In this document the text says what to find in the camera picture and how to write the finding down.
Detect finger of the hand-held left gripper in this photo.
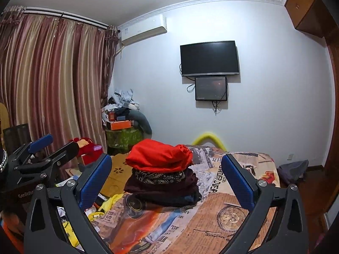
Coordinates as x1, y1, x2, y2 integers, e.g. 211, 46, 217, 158
7, 134, 53, 162
14, 141, 80, 175

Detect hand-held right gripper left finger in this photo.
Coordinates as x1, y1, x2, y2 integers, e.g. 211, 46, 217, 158
24, 153, 114, 254

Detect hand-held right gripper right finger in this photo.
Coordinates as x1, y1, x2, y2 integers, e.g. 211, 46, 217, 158
221, 153, 309, 254

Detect red zip jacket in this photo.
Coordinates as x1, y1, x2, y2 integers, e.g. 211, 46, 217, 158
125, 138, 194, 174

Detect dark clothes on floor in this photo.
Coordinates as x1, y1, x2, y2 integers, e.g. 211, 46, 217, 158
277, 159, 309, 186

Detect wooden lap desk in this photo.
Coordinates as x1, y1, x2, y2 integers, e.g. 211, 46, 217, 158
99, 152, 138, 199

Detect yellow garment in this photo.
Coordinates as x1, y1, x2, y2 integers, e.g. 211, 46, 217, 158
62, 193, 125, 246

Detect black mesh basket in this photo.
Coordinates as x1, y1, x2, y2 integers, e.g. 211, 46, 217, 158
3, 124, 29, 154

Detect red gift box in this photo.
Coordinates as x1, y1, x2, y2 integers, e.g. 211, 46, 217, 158
79, 145, 104, 166

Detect green cloth-covered cabinet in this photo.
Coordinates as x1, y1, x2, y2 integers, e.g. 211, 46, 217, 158
105, 128, 143, 150

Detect yellow foam tube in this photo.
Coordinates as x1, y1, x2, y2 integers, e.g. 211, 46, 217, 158
192, 132, 228, 151

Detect striped curtain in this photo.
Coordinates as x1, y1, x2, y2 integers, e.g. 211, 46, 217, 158
0, 7, 119, 188

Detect dark blue folded garment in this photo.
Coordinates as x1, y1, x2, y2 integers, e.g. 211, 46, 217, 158
138, 190, 203, 208

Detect orange box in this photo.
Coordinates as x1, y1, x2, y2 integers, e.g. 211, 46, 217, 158
110, 121, 132, 131

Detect maroon folded garment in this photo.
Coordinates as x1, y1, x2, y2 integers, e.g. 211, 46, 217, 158
124, 168, 199, 199

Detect navy patterned folded garment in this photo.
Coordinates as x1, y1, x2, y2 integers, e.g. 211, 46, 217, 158
132, 168, 186, 183

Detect printed bed sheet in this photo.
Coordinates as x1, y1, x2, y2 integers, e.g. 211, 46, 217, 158
64, 144, 281, 254

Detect pile of clutter on cabinet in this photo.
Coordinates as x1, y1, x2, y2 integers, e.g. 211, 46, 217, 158
102, 88, 141, 123

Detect brown wooden door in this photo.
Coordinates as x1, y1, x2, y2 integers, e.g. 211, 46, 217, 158
299, 37, 339, 217

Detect white air conditioner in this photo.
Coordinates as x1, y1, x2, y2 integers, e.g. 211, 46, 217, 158
118, 14, 168, 45

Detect wooden wardrobe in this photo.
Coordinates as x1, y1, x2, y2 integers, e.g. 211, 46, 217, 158
285, 0, 339, 39

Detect small wall monitor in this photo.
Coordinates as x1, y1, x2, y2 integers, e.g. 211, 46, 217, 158
195, 76, 228, 101

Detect wall television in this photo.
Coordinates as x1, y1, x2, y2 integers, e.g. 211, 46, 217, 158
180, 40, 240, 77

